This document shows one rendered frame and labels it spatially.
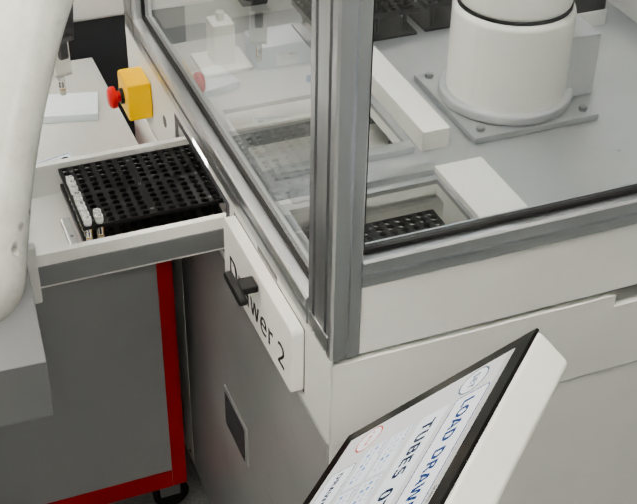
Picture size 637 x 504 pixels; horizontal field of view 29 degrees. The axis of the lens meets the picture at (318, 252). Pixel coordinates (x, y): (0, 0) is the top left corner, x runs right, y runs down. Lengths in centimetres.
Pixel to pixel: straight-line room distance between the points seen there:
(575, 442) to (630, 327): 21
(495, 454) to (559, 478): 83
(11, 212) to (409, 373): 55
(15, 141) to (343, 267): 42
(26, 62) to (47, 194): 60
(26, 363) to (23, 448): 71
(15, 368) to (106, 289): 54
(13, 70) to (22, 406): 50
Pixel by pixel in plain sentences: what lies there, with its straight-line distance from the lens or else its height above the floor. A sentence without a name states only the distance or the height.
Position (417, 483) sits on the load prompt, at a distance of 115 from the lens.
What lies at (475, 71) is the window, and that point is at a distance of 145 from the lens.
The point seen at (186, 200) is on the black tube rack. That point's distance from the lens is 196.
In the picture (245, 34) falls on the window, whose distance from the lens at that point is 171.
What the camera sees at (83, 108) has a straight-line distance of 247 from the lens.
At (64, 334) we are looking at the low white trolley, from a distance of 228.
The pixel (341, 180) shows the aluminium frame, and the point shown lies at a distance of 142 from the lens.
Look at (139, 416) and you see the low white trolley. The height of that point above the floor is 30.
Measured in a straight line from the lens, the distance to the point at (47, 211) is 207.
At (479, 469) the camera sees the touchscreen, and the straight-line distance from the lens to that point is 112.
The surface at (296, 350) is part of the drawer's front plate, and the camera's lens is 167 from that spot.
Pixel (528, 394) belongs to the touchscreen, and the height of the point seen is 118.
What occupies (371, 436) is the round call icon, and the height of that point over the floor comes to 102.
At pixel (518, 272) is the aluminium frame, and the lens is 163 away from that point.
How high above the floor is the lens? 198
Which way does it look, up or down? 36 degrees down
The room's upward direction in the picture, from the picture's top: 1 degrees clockwise
